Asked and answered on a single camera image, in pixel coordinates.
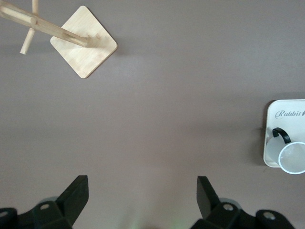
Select brown table cover sheet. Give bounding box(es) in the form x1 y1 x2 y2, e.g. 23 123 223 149
0 0 305 229

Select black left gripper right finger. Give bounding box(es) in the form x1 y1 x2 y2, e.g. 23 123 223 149
190 176 294 229

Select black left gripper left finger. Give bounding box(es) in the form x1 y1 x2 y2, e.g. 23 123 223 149
0 175 90 229

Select white smiley cup black handle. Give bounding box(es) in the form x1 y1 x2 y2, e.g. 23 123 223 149
265 127 305 176

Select wooden mug stand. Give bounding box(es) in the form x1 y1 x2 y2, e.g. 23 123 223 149
0 0 118 79

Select cream tray with bear print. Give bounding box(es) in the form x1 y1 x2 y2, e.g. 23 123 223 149
263 99 305 169

